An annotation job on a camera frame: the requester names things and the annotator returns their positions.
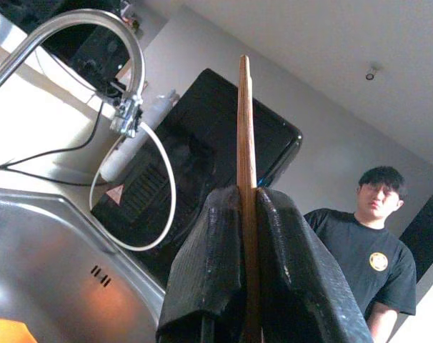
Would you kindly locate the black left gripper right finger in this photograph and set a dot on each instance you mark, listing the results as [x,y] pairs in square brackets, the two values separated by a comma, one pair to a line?
[302,286]

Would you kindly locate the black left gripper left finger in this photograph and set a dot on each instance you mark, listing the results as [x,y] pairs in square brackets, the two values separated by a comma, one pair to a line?
[202,257]

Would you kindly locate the wooden chopstick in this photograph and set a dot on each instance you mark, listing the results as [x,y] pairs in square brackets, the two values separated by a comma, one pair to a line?
[246,143]

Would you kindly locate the orange plastic plate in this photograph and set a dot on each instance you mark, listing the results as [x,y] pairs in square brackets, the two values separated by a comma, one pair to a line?
[5,334]

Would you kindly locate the person in black t-shirt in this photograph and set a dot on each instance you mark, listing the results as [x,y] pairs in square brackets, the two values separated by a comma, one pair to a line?
[363,243]

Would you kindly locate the white water filter cylinder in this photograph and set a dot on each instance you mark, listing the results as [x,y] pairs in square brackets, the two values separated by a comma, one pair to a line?
[130,146]

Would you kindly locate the black countertop appliance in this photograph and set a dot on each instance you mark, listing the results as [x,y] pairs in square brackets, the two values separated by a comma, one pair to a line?
[209,118]

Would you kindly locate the stainless steel sink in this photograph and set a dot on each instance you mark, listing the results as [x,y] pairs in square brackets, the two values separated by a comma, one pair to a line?
[41,250]

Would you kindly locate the ceiling lamp socket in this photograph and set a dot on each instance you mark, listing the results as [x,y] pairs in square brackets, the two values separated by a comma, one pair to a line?
[371,75]

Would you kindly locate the chrome gooseneck faucet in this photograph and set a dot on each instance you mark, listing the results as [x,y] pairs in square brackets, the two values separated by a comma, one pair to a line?
[77,16]

